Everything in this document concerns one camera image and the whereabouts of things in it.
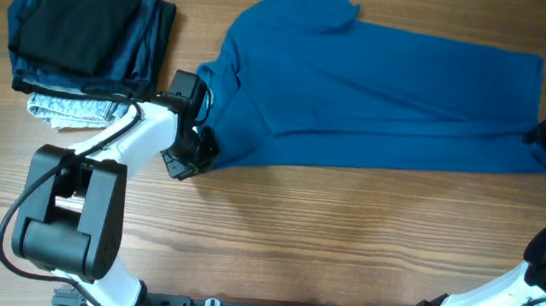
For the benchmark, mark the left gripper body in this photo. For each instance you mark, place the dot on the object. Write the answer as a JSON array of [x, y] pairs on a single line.
[[187, 158]]

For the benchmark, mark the blue polo shirt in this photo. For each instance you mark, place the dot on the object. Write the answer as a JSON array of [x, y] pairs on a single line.
[[306, 82]]

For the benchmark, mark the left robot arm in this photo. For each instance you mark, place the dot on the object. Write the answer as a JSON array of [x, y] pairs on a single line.
[[68, 221]]

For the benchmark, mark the folded dark blue garment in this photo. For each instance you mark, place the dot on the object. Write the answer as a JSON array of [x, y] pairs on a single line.
[[117, 64]]

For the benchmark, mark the folded light grey garment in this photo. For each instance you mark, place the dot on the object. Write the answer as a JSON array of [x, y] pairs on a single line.
[[61, 113]]

